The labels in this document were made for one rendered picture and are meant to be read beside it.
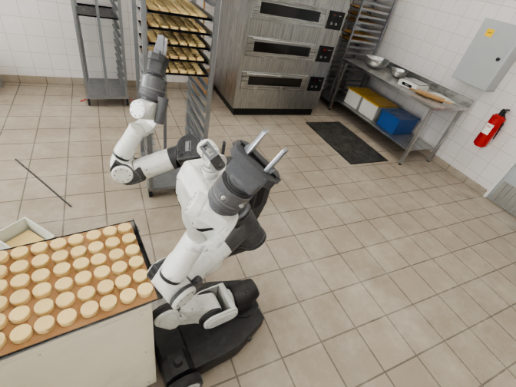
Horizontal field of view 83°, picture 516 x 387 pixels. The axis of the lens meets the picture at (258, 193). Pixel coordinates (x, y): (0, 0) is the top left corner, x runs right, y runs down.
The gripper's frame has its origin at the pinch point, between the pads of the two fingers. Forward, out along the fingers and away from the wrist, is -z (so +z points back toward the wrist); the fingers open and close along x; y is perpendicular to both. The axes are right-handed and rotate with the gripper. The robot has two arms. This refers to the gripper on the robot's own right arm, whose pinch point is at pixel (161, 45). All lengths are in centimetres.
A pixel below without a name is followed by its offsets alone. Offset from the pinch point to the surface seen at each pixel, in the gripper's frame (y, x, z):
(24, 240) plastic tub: 81, -85, 140
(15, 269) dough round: 25, 23, 83
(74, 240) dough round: 14, 10, 76
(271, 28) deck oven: -60, -303, -96
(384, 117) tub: -263, -317, -41
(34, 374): 10, 35, 111
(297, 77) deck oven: -120, -336, -57
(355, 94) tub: -232, -378, -69
